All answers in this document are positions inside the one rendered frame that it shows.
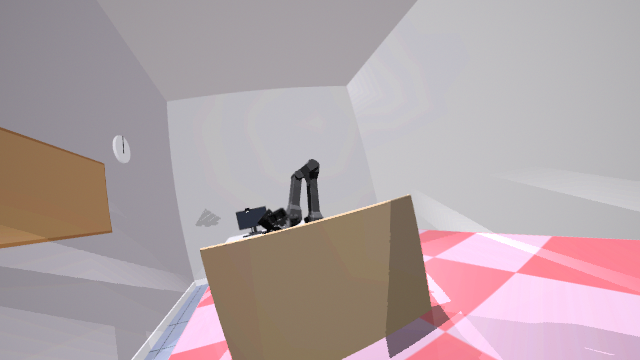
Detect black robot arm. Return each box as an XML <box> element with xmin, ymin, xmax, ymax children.
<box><xmin>257</xmin><ymin>159</ymin><xmax>324</xmax><ymax>235</ymax></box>

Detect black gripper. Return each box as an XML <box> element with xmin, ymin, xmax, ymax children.
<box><xmin>267</xmin><ymin>208</ymin><xmax>292</xmax><ymax>232</ymax></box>

